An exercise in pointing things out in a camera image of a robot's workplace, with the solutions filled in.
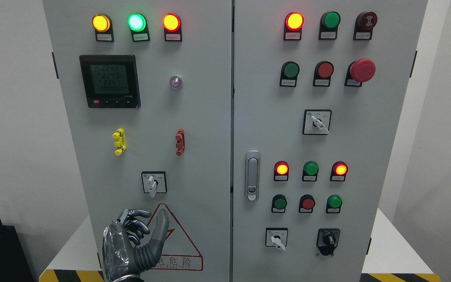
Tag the grey robotic left hand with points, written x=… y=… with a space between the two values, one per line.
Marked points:
x=129 y=248

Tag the white rotary switch door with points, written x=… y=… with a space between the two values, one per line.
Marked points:
x=154 y=182

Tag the silver black robot forearm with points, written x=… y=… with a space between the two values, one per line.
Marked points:
x=129 y=278

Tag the red electric hazard warning sticker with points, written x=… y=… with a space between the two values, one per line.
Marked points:
x=179 y=252

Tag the yellow terminal connector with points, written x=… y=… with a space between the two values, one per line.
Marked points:
x=119 y=141

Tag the red terminal connector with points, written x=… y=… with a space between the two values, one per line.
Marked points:
x=180 y=142

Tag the green push button lower left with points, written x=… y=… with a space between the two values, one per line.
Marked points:
x=279 y=204

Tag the green push button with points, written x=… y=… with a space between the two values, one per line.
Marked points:
x=289 y=74
x=334 y=204
x=279 y=204

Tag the left grey cabinet door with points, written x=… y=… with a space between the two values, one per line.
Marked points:
x=198 y=181

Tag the grey cabinet door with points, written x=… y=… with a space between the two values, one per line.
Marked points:
x=269 y=118
x=198 y=181

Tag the black digital power meter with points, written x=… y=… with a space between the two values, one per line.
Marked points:
x=110 y=81

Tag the red lit lamp middle left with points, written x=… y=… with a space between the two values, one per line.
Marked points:
x=281 y=171

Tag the red lit lamp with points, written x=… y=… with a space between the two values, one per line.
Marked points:
x=339 y=171
x=292 y=30
x=281 y=171

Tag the clear small light bulb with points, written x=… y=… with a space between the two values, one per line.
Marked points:
x=176 y=82

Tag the red push button lower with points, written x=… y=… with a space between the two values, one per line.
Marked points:
x=306 y=204

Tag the red push button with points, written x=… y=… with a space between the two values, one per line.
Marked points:
x=322 y=74
x=306 y=204

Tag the green lamp middle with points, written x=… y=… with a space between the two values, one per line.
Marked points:
x=310 y=172

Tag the green push button lower right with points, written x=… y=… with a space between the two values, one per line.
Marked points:
x=334 y=204

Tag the red lit lamp middle right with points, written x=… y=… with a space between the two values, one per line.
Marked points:
x=339 y=171

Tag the yellow indicator lamp top left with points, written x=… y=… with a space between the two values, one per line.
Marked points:
x=102 y=25

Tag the green lit indicator lamp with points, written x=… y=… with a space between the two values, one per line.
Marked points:
x=138 y=27

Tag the red lit lamp left door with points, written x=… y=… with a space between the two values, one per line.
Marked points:
x=172 y=27

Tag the green push button upper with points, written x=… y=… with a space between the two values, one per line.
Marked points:
x=289 y=74

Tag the right grey cabinet door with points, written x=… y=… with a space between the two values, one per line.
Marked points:
x=269 y=118

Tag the white platform with hazard stripes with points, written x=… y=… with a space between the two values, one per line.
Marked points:
x=390 y=258

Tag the red push button upper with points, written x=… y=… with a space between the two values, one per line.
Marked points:
x=322 y=74

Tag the red lit lamp right top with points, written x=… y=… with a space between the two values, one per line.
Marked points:
x=292 y=30

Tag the red emergency stop mushroom button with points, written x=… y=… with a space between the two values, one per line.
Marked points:
x=360 y=71

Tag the green lamp right top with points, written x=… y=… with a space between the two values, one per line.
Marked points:
x=329 y=23

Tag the dark red buzzer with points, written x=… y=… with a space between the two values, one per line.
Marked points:
x=364 y=25

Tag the white rotary switch lower right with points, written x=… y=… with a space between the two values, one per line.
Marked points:
x=276 y=238

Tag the white rotary switch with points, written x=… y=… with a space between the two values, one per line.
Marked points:
x=316 y=122
x=276 y=238

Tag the silver cabinet door handle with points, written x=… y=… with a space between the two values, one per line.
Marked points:
x=252 y=165

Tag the black rotary selector switch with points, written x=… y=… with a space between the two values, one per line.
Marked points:
x=327 y=240

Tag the white rotary switch upper right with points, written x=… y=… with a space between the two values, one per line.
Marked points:
x=316 y=122

